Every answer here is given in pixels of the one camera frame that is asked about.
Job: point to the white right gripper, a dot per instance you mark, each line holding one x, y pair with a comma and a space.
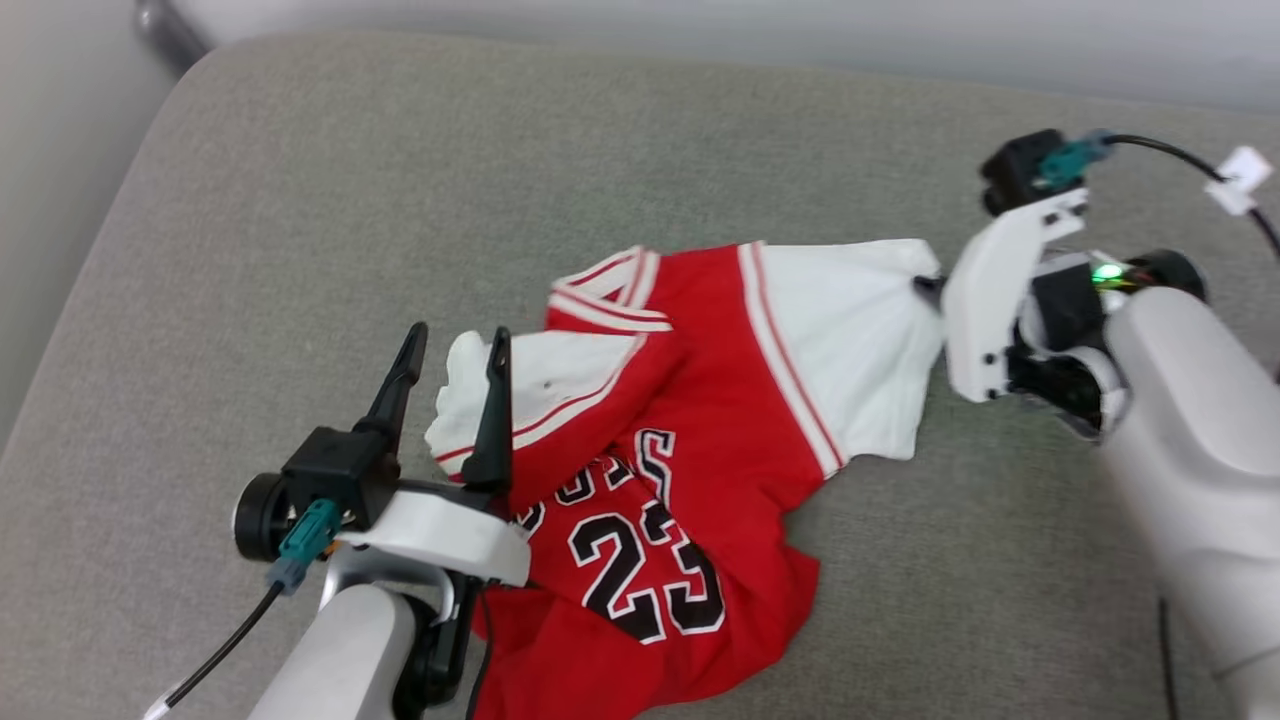
985, 310

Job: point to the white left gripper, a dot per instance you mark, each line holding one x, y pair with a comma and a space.
450, 530

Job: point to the red white basketball jersey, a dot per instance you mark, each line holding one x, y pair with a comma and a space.
700, 400

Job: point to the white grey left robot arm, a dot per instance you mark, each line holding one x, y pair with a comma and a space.
340, 660

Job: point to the beige fabric panel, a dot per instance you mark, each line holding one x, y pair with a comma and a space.
700, 150

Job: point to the dark grey metal pole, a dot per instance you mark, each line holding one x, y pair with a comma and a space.
165, 25

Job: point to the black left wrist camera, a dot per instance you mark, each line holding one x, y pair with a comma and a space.
330, 470

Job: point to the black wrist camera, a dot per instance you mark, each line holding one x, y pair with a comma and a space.
1015, 170
330, 470

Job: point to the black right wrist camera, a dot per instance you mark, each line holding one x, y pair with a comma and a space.
1015, 170

